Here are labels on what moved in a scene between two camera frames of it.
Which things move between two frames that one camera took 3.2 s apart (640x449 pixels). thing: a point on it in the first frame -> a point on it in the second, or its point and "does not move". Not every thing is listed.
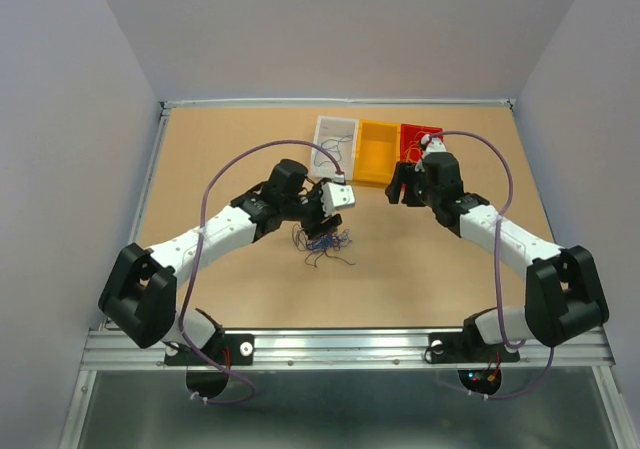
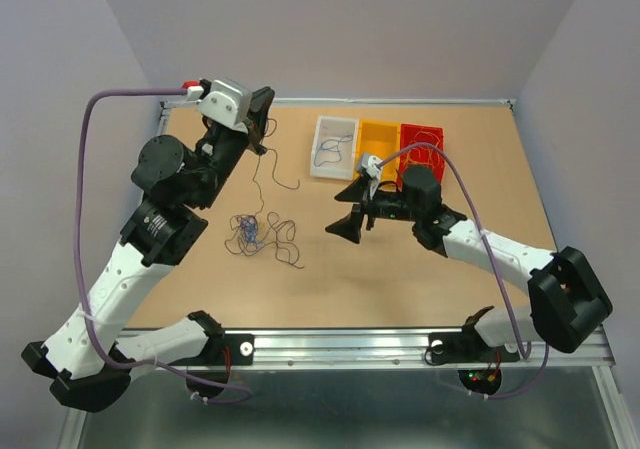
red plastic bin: [410, 137] does not move
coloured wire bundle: [321, 243] -> [252, 232]
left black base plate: [227, 349] does not move
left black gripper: [328, 225] -> [261, 100]
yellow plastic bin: [377, 151] does not move
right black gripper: [403, 173] -> [349, 226]
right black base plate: [466, 347] does not move
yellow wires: [413, 152] does not move
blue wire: [329, 150] does not move
